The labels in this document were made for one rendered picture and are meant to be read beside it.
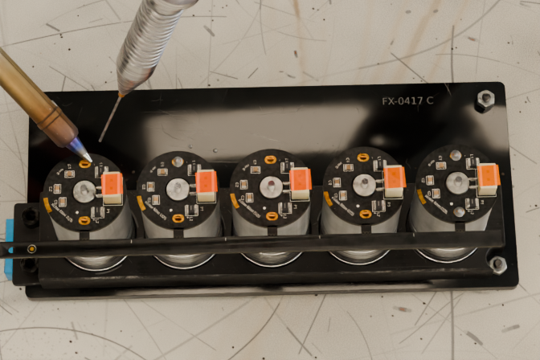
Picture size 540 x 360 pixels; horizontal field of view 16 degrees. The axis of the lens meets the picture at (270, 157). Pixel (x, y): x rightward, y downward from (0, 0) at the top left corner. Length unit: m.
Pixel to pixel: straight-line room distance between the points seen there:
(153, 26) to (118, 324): 0.15
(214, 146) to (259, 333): 0.06
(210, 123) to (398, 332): 0.09
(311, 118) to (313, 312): 0.07
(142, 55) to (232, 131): 0.12
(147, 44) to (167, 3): 0.02
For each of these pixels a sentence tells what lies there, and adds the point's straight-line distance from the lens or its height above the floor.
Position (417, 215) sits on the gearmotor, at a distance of 0.57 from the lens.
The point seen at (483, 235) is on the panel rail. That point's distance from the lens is 0.56.
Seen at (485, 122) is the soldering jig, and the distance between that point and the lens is 0.63.
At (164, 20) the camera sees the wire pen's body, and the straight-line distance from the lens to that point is 0.49.
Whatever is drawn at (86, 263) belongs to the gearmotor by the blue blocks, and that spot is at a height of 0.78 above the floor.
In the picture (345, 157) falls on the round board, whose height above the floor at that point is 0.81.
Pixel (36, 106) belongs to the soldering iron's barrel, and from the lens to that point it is 0.56.
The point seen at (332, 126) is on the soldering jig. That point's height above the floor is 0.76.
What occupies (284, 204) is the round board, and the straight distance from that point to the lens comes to 0.56.
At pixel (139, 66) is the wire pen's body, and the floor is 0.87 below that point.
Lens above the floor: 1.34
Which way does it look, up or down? 70 degrees down
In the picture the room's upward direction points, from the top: straight up
